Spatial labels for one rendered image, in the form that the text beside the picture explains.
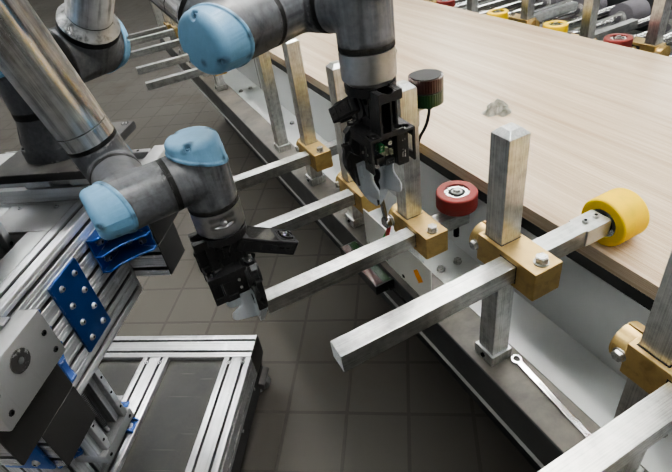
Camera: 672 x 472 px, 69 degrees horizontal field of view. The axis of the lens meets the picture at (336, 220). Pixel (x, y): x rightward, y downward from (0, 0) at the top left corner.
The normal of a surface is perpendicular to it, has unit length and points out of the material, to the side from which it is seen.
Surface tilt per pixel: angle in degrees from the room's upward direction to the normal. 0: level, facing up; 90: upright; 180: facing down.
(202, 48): 90
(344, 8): 90
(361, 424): 0
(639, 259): 0
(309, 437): 0
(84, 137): 91
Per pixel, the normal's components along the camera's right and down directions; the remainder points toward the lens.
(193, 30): -0.56, 0.55
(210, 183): 0.56, 0.43
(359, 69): -0.29, 0.60
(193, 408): -0.14, -0.80
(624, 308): -0.88, 0.36
